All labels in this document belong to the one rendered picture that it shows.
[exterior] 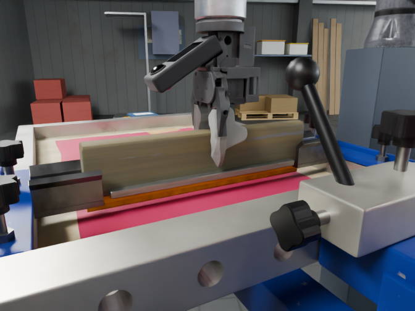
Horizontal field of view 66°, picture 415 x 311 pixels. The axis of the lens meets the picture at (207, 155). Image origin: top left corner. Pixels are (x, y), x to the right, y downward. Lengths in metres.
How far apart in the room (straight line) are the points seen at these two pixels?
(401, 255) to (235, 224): 0.11
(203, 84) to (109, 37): 7.20
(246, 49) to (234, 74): 0.05
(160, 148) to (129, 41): 7.18
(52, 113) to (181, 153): 5.57
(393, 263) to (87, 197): 0.35
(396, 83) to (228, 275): 0.84
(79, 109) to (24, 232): 5.61
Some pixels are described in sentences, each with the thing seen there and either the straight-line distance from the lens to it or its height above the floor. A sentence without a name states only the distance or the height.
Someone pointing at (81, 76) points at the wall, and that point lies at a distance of 7.79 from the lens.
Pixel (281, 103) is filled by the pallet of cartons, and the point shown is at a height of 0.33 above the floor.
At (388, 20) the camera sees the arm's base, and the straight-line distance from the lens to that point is 1.06.
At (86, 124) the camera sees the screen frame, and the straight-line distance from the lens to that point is 1.03.
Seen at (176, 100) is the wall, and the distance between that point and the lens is 7.63.
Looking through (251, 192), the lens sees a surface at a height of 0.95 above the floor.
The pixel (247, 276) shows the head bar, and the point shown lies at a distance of 0.27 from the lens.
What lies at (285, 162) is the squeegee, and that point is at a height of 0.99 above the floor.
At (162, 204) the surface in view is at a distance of 0.50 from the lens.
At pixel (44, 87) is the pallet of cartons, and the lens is 6.64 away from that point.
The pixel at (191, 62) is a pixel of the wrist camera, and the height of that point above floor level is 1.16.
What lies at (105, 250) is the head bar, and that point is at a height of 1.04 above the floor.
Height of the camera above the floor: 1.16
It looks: 16 degrees down
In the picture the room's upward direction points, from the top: straight up
